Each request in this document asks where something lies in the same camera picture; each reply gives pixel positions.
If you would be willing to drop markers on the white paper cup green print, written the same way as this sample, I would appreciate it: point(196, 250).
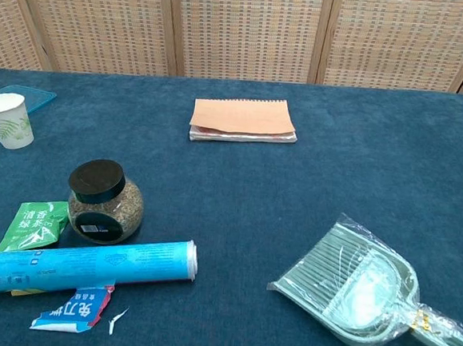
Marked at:
point(7, 121)

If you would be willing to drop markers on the orange cover spiral notebook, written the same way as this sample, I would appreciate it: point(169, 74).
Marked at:
point(242, 117)

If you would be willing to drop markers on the glass jar with black lid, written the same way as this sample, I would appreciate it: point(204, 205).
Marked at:
point(105, 203)

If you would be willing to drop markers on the woven bamboo folding screen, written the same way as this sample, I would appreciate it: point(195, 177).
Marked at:
point(246, 30)

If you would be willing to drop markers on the green dustpan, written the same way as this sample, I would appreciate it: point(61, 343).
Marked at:
point(351, 286)

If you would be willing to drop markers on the blue plastic wrap roll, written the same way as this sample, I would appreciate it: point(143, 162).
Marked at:
point(80, 263)

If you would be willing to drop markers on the small white paper scrap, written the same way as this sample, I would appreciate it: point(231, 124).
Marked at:
point(117, 319)

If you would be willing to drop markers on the green tea packet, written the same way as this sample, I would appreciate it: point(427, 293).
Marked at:
point(35, 225)

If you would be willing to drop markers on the translucent blue plastic lid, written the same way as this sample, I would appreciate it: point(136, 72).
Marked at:
point(41, 97)

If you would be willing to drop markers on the torn blue white label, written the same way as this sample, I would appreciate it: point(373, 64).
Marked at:
point(72, 310)

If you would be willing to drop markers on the yellow packet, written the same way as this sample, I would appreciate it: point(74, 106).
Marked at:
point(25, 291)

